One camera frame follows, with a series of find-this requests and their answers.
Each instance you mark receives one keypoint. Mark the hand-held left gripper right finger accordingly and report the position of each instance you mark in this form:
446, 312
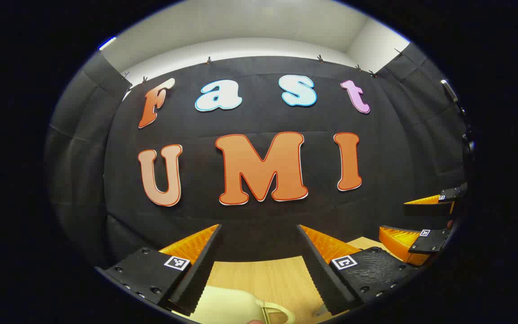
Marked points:
324, 274

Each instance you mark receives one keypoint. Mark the black backdrop cloth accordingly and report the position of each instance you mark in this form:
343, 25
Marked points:
259, 225

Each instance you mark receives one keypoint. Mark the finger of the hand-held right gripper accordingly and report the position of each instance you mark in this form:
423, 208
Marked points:
430, 243
427, 209

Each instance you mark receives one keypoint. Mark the pale yellow small suitcase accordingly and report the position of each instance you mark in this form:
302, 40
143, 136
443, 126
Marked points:
227, 308

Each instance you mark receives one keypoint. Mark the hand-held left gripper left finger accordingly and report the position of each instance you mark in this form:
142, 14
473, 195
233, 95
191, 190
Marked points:
198, 270

